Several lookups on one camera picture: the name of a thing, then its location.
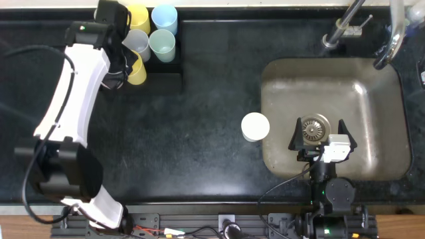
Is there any black tray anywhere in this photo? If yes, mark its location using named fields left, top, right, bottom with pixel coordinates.
left=99, top=6, right=184, bottom=96

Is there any green cup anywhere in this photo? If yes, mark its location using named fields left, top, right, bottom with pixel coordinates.
left=148, top=29, right=177, bottom=64

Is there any yellow cup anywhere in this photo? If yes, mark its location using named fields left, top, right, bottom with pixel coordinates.
left=127, top=3, right=151, bottom=35
left=127, top=49, right=147, bottom=86

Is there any black cable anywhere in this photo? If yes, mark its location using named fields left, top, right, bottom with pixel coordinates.
left=257, top=145, right=325, bottom=234
left=2, top=44, right=79, bottom=225

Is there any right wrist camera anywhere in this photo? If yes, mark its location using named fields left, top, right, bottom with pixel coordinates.
left=322, top=133, right=352, bottom=164

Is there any steel tap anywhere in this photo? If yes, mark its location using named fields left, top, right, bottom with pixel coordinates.
left=320, top=0, right=408, bottom=71

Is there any blue cup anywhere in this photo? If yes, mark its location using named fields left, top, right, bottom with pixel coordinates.
left=151, top=4, right=179, bottom=36

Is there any steel sink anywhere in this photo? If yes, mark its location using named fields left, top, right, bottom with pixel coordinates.
left=260, top=57, right=413, bottom=182

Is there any mounting rail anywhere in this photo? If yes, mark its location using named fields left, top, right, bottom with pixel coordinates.
left=49, top=212, right=379, bottom=239

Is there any white cup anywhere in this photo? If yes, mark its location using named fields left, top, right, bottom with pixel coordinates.
left=240, top=112, right=271, bottom=143

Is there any pink cup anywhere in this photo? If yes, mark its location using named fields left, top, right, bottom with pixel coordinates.
left=122, top=29, right=151, bottom=63

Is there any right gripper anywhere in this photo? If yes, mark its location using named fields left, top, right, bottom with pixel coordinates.
left=288, top=117, right=359, bottom=163

